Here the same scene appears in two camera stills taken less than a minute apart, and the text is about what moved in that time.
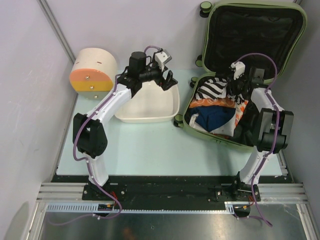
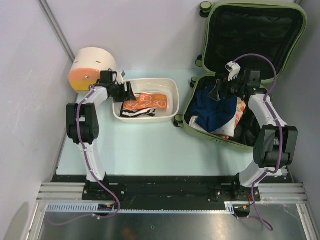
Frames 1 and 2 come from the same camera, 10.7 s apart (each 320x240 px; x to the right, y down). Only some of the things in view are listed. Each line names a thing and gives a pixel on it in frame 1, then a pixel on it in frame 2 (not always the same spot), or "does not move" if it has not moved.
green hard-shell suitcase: (245, 45) does not move
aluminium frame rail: (73, 192) does not move
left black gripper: (168, 82) to (125, 95)
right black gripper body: (238, 86) does not move
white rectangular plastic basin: (150, 102) does not move
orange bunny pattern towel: (220, 101) to (147, 100)
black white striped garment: (216, 88) to (127, 113)
